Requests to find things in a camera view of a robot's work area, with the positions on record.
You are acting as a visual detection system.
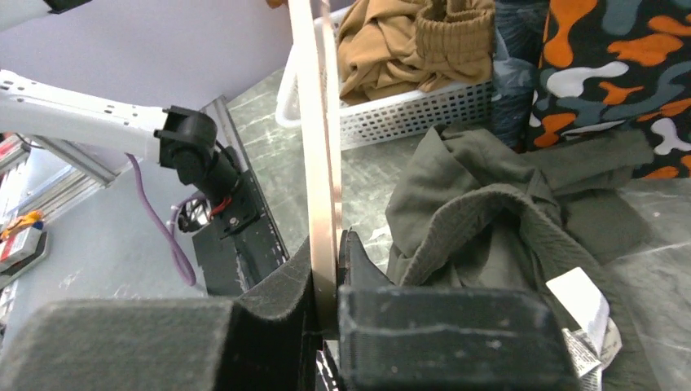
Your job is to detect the tan khaki shorts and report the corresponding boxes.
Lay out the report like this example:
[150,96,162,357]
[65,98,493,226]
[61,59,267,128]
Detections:
[337,1,495,105]

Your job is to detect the white plastic laundry basket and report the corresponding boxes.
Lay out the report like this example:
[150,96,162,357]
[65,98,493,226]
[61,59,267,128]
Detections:
[275,17,493,151]

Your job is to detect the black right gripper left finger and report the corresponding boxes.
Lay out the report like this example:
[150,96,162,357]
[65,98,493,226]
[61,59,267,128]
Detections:
[1,242,316,390]

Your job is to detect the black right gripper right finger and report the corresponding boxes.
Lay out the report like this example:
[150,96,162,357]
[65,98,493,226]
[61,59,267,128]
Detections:
[338,231,579,390]

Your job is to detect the wooden hanger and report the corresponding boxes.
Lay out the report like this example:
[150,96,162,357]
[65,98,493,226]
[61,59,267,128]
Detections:
[288,1,342,339]

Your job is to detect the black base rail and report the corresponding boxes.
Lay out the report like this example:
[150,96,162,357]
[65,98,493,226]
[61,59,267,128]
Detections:
[192,95,289,297]

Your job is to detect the dark patterned shorts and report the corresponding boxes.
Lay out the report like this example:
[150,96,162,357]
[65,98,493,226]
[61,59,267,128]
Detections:
[491,1,549,148]

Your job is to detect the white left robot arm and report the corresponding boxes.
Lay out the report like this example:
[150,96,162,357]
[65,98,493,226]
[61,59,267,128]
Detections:
[1,69,243,205]

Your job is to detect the orange camo shorts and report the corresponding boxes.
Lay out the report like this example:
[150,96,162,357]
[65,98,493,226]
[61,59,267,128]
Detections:
[523,1,690,178]

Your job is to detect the olive green shorts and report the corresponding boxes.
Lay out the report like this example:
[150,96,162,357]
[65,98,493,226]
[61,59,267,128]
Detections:
[386,125,659,390]

